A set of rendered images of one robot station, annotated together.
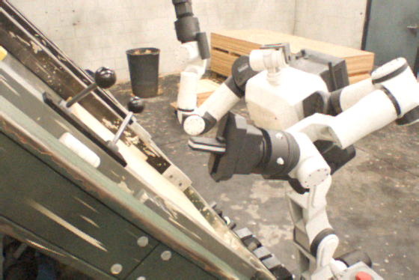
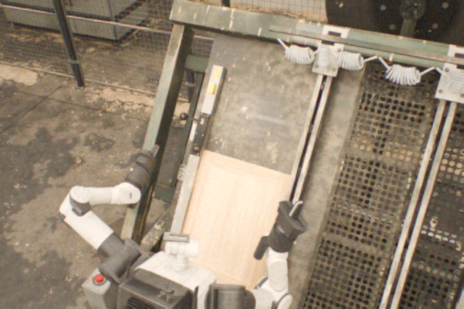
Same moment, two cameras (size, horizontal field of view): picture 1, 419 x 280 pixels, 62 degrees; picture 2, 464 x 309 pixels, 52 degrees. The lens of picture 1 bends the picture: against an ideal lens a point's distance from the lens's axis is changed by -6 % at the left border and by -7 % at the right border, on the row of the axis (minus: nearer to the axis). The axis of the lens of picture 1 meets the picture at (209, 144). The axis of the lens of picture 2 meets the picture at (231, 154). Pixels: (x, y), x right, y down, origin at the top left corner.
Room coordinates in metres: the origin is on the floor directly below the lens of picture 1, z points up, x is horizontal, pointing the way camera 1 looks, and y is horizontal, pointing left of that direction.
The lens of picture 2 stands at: (2.12, -0.63, 2.70)
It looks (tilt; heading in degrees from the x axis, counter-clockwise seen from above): 40 degrees down; 146
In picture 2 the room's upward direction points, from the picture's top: 3 degrees counter-clockwise
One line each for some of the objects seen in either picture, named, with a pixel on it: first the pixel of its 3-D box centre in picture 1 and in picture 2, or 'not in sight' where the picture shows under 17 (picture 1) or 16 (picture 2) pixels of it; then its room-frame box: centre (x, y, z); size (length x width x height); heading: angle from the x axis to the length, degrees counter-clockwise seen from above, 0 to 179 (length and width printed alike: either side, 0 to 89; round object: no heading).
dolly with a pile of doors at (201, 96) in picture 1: (197, 101); not in sight; (4.36, 0.14, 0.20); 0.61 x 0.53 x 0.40; 31
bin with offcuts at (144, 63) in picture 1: (144, 72); not in sight; (5.38, 0.96, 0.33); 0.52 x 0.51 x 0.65; 31
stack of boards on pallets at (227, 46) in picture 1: (281, 67); not in sight; (5.45, -1.08, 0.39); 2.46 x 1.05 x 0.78; 31
